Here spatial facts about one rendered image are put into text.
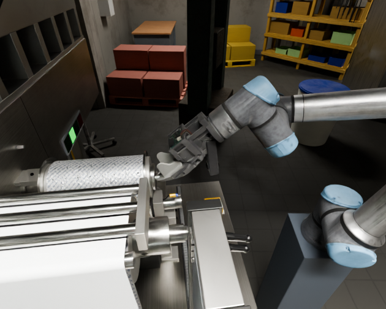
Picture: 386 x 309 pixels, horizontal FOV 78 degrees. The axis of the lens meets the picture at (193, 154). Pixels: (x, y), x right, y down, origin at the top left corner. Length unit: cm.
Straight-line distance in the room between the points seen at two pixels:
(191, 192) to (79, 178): 59
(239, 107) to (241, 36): 571
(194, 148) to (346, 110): 39
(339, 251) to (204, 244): 56
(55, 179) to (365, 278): 206
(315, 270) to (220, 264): 82
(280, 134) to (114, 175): 41
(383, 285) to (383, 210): 154
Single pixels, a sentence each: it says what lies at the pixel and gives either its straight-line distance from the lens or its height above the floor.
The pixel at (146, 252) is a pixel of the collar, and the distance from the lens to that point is 44.
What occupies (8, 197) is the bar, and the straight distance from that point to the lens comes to 42.
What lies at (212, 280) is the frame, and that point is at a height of 144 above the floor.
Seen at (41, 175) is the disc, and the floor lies 131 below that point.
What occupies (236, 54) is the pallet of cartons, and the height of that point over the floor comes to 28.
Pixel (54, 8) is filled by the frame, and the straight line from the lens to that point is 119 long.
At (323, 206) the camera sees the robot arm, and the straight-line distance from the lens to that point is 92.
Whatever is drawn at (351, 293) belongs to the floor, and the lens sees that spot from 212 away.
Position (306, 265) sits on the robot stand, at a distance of 105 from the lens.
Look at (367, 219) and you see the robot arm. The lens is 79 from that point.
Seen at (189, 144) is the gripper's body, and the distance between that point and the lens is 55.
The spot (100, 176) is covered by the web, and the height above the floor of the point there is 130.
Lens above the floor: 170
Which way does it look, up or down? 37 degrees down
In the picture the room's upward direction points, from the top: straight up
